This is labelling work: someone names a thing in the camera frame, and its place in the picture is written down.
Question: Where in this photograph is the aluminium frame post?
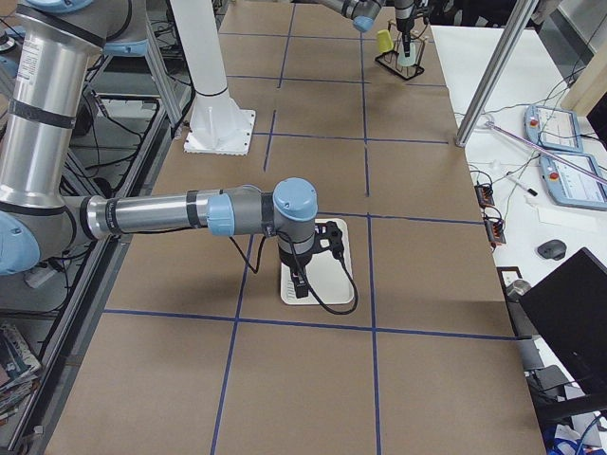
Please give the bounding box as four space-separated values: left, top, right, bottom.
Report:
455 0 539 148

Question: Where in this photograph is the black laptop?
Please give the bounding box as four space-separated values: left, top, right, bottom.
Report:
520 247 606 394

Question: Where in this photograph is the grey computer mouse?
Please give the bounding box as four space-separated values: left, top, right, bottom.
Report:
536 239 567 261

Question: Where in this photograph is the pale green cup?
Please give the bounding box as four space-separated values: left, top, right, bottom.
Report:
397 40 418 67

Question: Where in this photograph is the lower teach pendant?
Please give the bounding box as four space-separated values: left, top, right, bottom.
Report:
539 155 606 211

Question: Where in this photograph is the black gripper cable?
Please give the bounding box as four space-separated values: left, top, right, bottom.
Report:
227 231 359 315

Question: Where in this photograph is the stack of magazines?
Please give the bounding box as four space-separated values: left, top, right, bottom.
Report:
1 320 42 425

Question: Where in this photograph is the black wire cup rack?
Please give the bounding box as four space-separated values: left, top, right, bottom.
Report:
375 20 429 81

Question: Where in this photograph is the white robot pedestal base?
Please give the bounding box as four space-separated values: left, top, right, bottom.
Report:
171 0 256 155

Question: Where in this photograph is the upper teach pendant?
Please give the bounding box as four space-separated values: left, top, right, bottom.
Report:
524 104 584 153

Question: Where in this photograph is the teach pendant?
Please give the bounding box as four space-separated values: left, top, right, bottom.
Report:
539 155 606 211
524 104 584 153

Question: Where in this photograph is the cream bear serving tray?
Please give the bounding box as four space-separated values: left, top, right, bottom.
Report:
280 218 358 306

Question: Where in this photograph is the yellow cup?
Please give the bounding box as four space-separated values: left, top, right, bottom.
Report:
376 28 395 54

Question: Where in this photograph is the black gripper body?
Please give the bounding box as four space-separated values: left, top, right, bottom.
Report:
394 0 415 33
277 231 315 284

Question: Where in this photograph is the black marker pen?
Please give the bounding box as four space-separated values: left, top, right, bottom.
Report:
507 175 538 197

